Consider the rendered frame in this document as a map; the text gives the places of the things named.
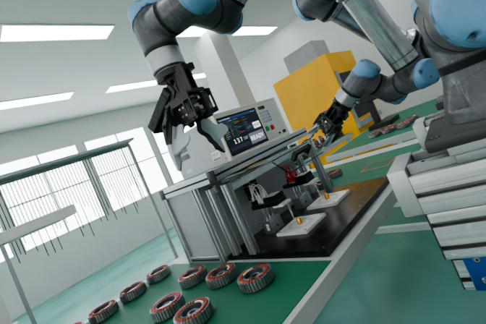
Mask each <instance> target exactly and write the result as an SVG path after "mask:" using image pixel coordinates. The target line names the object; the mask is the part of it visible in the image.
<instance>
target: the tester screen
mask: <svg viewBox="0 0 486 324"><path fill-rule="evenodd" d="M257 120H259V119H258V117H257V114H256V113H255V110H254V109H253V110H250V111H246V112H244V113H240V114H237V115H234V116H230V117H227V118H225V119H220V120H218V123H219V124H225V125H226V126H227V127H228V129H229V130H228V132H227V133H226V134H225V135H224V137H225V139H226V141H227V144H228V146H229V148H230V151H231V148H234V147H236V146H238V145H241V144H243V143H245V142H248V141H249V142H250V145H248V146H245V147H243V148H240V149H238V150H236V151H234V152H232V151H231V153H232V155H233V154H235V153H238V152H239V151H241V150H244V149H246V148H248V147H251V146H253V145H255V144H258V143H259V142H262V141H264V140H267V138H265V139H264V140H261V141H259V142H256V143H254V144H252V142H251V139H250V137H249V135H248V134H249V133H251V132H254V131H257V130H259V129H262V126H260V127H257V128H255V129H251V130H250V131H247V130H246V128H245V125H246V124H249V123H252V122H256V121H257ZM241 136H242V137H243V140H244V142H241V143H239V144H236V145H235V144H234V141H233V140H234V139H236V138H238V137H241Z"/></svg>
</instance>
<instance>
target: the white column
mask: <svg viewBox="0 0 486 324"><path fill-rule="evenodd" d="M192 47H193V49H194V50H195V53H196V55H197V58H198V60H199V62H200V65H201V67H202V70H203V71H204V73H205V76H206V78H207V80H208V83H209V85H210V88H211V90H212V91H213V94H214V96H215V99H216V101H217V103H218V106H219V108H220V110H221V112H223V111H228V110H230V109H233V108H238V107H240V106H245V105H248V104H251V103H255V102H256V100H255V98H254V96H253V94H252V91H251V89H250V87H249V85H248V82H247V80H246V77H245V76H244V73H243V71H242V68H241V67H240V64H239V62H238V59H237V57H236V55H235V53H234V50H233V48H232V46H231V44H230V41H229V39H228V37H227V35H224V34H218V33H215V32H213V31H210V30H206V31H205V32H204V33H203V34H202V35H201V36H200V37H199V38H198V39H197V40H196V41H195V42H194V43H193V44H192Z"/></svg>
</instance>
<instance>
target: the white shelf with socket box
mask: <svg viewBox="0 0 486 324"><path fill-rule="evenodd" d="M75 213H77V211H76V210H75V208H74V205H73V204H71V205H68V206H66V207H64V208H61V209H58V210H55V211H53V212H51V213H48V214H45V215H44V216H41V217H38V218H35V219H33V220H31V221H28V222H26V223H23V224H20V225H19V226H15V227H13V228H10V229H7V230H6V231H3V232H0V247H2V246H4V245H5V244H8V243H11V242H13V241H16V240H18V239H21V238H23V237H24V236H27V235H29V234H32V233H35V232H37V231H40V230H41V229H44V228H46V227H48V226H51V225H53V224H55V223H58V222H60V221H62V220H64V219H65V218H68V217H70V216H72V215H74V214H75ZM0 324H20V323H19V322H18V321H16V322H15V323H12V321H11V319H10V316H9V313H8V312H7V309H6V307H5V304H4V302H3V299H2V298H1V295H0Z"/></svg>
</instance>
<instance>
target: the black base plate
mask: <svg viewBox="0 0 486 324"><path fill-rule="evenodd" d="M389 183H390V182H389V180H388V177H387V176H383V177H379V178H376V179H370V180H366V181H363V182H357V183H353V184H347V185H344V186H340V187H334V188H331V189H330V190H326V191H325V190H320V191H319V192H320V195H324V194H325V193H328V194H329V193H333V192H339V191H343V190H347V189H349V190H350V193H349V194H348V195H347V196H345V198H344V199H343V200H342V201H341V202H340V203H339V204H337V205H334V206H330V207H326V208H318V209H313V210H307V207H308V206H310V205H311V204H312V203H313V202H314V201H316V199H318V198H319V197H320V196H319V194H318V192H315V193H312V194H310V193H308V195H309V197H310V199H311V203H310V204H308V205H307V206H306V207H305V208H302V209H297V210H296V209H295V207H294V204H293V205H292V206H291V207H290V208H291V211H292V213H293V215H294V218H296V217H300V216H308V215H314V214H318V213H325V214H326V216H325V217H324V218H323V219H322V220H321V221H320V222H319V223H318V224H317V225H316V226H315V227H314V228H313V229H312V230H311V231H310V232H309V233H308V234H299V235H291V236H276V234H277V233H278V232H279V231H280V230H281V229H282V228H284V227H285V226H286V225H287V224H288V223H290V222H291V221H292V220H293V218H292V216H291V213H290V211H289V209H287V210H285V211H284V212H283V213H282V214H281V215H280V216H281V219H282V221H283V224H284V225H283V226H282V227H281V228H280V229H279V230H278V231H277V232H275V233H273V234H266V233H265V231H264V229H261V230H260V231H259V232H257V233H256V234H255V235H254V238H255V241H256V242H257V245H258V247H259V249H260V251H259V252H257V254H256V255H254V254H252V255H250V254H249V252H248V249H247V247H246V244H245V243H244V244H243V245H241V246H240V247H241V248H242V252H241V253H239V255H235V256H233V254H232V253H231V254H230V255H229V257H230V260H259V259H282V258H305V257H329V256H330V255H331V254H332V253H333V251H334V250H335V249H336V248H337V246H339V244H340V243H341V242H342V240H343V239H344V238H345V237H346V235H347V234H348V233H349V232H350V231H351V230H352V228H353V227H354V226H355V224H356V223H357V222H358V221H359V219H360V218H361V217H362V216H363V215H364V214H365V212H366V211H367V210H368V208H369V207H370V206H371V205H372V204H373V203H374V201H375V200H376V199H377V198H378V196H379V195H380V194H381V192H382V191H383V190H384V189H385V188H386V187H387V186H388V184H389Z"/></svg>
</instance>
